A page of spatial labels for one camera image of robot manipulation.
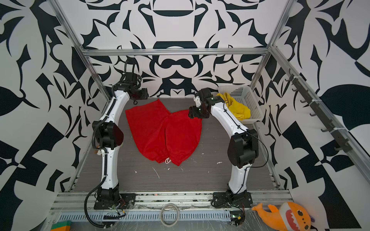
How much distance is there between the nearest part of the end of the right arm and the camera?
65cm

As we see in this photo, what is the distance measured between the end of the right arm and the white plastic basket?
1.15 feet

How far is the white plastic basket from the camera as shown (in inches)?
41.3
